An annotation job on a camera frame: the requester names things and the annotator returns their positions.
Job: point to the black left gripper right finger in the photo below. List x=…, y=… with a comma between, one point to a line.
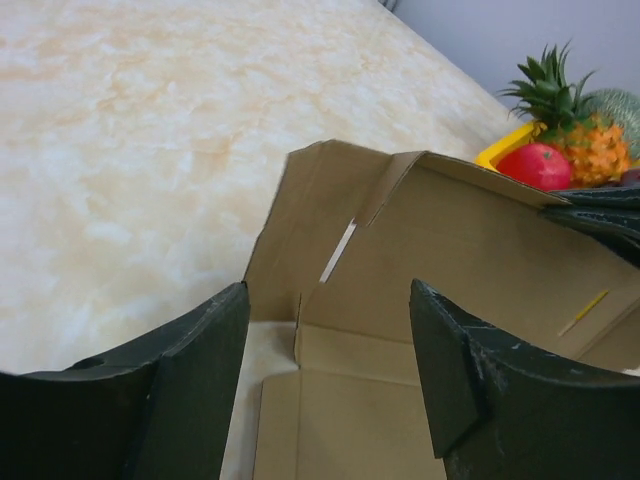
x=499, y=407

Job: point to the red apple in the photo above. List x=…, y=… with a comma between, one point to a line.
x=537, y=165

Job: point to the yellow plastic tray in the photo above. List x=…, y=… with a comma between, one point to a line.
x=491, y=156

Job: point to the brown cardboard box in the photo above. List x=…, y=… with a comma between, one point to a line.
x=348, y=231

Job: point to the purple grape bunch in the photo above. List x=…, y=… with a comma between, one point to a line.
x=630, y=178

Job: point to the orange pineapple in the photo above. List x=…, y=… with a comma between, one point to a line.
x=593, y=144

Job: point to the green melon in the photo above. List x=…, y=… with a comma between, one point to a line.
x=622, y=107

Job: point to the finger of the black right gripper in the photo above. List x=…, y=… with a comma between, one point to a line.
x=609, y=215

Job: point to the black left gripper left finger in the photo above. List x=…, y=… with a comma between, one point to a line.
x=156, y=407

